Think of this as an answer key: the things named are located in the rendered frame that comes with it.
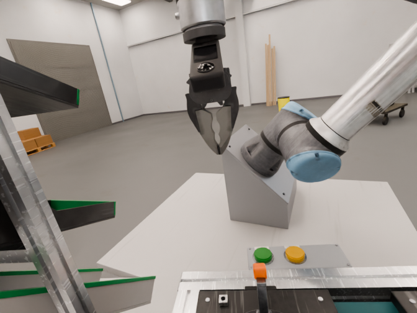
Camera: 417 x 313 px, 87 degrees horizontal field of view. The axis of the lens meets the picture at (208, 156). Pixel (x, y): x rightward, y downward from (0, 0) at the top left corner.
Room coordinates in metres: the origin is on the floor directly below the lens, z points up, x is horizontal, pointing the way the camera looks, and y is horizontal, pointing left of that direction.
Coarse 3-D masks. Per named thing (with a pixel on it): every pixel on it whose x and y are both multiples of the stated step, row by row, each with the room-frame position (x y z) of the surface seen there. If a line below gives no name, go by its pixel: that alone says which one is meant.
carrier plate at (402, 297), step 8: (392, 296) 0.26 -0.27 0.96; (400, 296) 0.26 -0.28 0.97; (408, 296) 0.26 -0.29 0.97; (416, 296) 0.25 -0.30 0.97; (400, 304) 0.25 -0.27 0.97; (408, 304) 0.24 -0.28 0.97; (416, 304) 0.24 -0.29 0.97; (400, 312) 0.24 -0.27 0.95; (408, 312) 0.23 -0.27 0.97; (416, 312) 0.23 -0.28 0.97
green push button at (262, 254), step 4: (260, 248) 0.41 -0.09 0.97; (264, 248) 0.41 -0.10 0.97; (256, 252) 0.40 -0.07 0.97; (260, 252) 0.40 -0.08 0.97; (264, 252) 0.40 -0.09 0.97; (268, 252) 0.40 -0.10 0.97; (256, 256) 0.39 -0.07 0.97; (260, 256) 0.39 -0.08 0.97; (264, 256) 0.39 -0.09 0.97; (268, 256) 0.38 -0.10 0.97; (256, 260) 0.39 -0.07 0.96; (260, 260) 0.38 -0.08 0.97; (264, 260) 0.38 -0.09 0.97; (268, 260) 0.38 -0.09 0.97
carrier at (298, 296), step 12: (204, 300) 0.31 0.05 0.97; (216, 300) 0.30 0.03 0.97; (228, 300) 0.30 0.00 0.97; (240, 300) 0.30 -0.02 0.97; (252, 300) 0.29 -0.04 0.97; (276, 300) 0.29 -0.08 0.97; (288, 300) 0.28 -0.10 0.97; (300, 300) 0.28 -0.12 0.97; (312, 300) 0.28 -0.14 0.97; (324, 300) 0.27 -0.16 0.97; (204, 312) 0.28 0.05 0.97; (216, 312) 0.28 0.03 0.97; (228, 312) 0.28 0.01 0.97; (240, 312) 0.27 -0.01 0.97; (252, 312) 0.26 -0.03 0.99; (276, 312) 0.25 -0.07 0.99; (288, 312) 0.26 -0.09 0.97; (300, 312) 0.26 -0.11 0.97; (312, 312) 0.25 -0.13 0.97; (324, 312) 0.25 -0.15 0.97; (336, 312) 0.25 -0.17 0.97
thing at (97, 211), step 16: (0, 208) 0.18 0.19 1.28; (64, 208) 0.32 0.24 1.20; (80, 208) 0.24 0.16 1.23; (96, 208) 0.26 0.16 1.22; (112, 208) 0.29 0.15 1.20; (0, 224) 0.17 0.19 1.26; (64, 224) 0.22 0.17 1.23; (80, 224) 0.23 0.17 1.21; (0, 240) 0.17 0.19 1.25; (16, 240) 0.18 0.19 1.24
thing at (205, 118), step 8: (200, 112) 0.39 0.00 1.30; (208, 112) 0.39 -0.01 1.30; (200, 120) 0.39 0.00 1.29; (208, 120) 0.39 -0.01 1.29; (200, 128) 0.39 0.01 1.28; (208, 128) 0.39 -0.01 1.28; (208, 136) 0.39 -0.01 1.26; (208, 144) 0.39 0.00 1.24; (216, 144) 0.39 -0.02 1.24; (216, 152) 0.39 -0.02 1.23
